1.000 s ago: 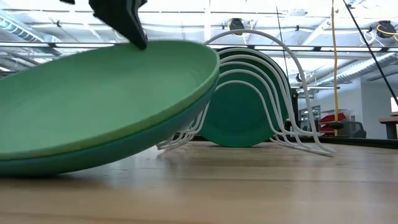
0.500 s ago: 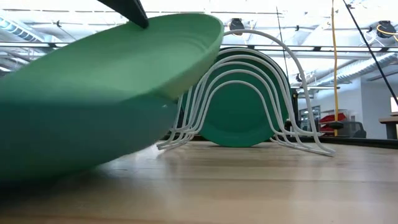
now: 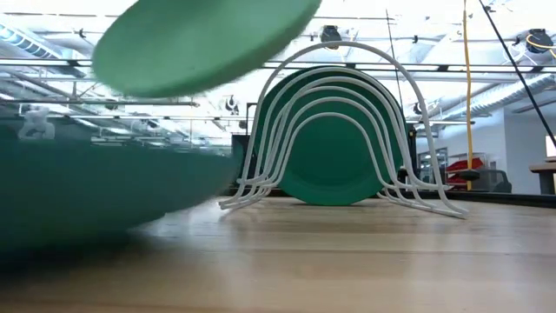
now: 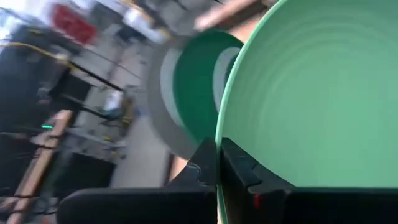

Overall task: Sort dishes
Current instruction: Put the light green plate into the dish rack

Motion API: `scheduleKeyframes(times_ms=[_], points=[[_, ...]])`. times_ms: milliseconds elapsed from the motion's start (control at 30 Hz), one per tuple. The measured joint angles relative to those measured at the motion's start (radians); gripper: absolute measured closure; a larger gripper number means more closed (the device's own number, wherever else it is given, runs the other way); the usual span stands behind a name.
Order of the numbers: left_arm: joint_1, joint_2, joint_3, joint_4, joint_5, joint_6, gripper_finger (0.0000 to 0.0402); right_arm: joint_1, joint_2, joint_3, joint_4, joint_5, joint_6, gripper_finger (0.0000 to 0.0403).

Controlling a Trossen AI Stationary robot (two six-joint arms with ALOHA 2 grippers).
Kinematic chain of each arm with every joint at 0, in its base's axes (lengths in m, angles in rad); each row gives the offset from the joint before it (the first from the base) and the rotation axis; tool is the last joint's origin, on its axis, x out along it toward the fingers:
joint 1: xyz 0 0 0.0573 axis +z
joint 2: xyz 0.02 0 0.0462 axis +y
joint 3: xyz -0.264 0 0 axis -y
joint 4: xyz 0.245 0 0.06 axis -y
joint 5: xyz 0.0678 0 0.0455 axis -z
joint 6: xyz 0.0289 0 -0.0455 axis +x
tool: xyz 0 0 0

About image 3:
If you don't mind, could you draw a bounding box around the light green round plate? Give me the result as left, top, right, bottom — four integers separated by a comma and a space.
91, 0, 323, 99

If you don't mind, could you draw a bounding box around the dark green bowl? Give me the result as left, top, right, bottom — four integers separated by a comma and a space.
0, 137, 241, 263

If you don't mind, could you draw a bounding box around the red storage bin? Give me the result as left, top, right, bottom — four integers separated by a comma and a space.
445, 156, 485, 186

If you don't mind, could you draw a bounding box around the black office chair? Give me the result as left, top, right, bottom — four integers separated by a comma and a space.
459, 168, 513, 194

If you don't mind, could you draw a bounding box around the white ceiling fixture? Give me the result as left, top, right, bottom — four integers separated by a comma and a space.
17, 105, 56, 141

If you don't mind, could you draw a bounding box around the wooden desk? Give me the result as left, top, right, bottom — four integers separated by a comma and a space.
527, 156, 556, 196

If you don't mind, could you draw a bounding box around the black ceiling cable reel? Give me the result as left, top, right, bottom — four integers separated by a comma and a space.
319, 23, 344, 45
524, 27, 556, 55

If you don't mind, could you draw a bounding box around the white wire dish rack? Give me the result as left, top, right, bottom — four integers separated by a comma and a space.
218, 40, 470, 220

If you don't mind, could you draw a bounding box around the yellow hanging hose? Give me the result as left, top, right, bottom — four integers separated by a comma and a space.
461, 0, 475, 191

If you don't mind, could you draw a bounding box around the black diagonal cable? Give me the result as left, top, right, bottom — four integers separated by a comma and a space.
477, 0, 556, 150

